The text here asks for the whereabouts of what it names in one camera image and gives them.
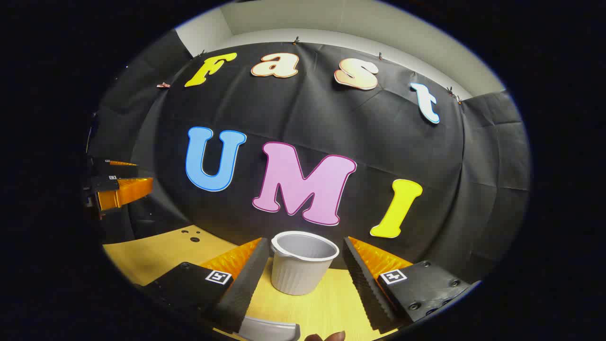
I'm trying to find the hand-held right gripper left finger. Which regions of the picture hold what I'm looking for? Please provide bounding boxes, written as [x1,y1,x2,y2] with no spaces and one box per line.
[135,237,270,334]

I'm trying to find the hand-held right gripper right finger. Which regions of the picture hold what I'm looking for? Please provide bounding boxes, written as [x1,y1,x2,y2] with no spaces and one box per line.
[342,236,482,334]

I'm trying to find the grey dustpan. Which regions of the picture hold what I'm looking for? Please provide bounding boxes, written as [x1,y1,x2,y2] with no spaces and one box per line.
[237,316,301,341]

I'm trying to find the wooden desktop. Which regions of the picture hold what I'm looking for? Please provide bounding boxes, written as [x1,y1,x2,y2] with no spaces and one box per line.
[103,226,412,341]

